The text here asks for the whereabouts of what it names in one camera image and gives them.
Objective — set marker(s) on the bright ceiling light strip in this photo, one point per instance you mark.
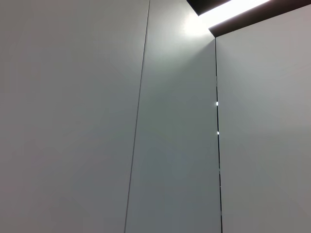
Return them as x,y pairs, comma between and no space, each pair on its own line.
230,9

